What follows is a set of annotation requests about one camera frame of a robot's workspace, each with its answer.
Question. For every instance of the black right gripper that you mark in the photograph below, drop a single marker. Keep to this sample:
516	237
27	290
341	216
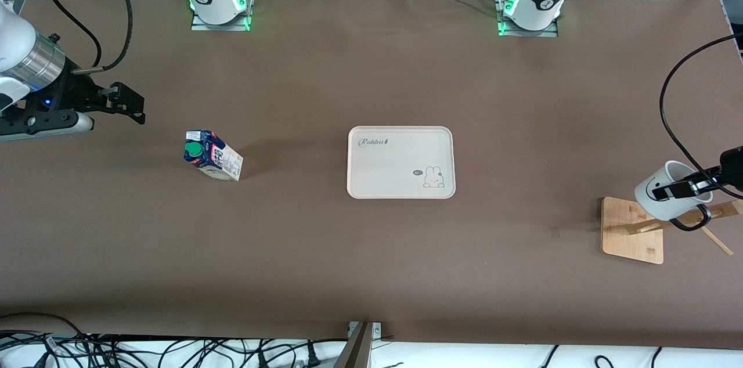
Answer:
71	93

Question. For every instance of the cream rabbit print tray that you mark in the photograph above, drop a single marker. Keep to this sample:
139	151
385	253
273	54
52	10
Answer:
400	159

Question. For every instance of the blue white milk carton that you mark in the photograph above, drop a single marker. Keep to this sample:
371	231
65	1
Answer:
219	160

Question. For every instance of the black power plug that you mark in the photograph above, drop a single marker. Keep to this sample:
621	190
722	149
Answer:
313	356

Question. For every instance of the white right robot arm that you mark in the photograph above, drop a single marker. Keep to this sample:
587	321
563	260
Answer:
14	31

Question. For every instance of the aluminium profile bar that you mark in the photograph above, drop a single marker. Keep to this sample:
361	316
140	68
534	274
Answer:
357	350

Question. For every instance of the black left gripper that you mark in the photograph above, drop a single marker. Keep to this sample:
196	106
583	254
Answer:
732	161

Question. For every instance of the wooden mug rack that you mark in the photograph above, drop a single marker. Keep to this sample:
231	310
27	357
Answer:
630	240

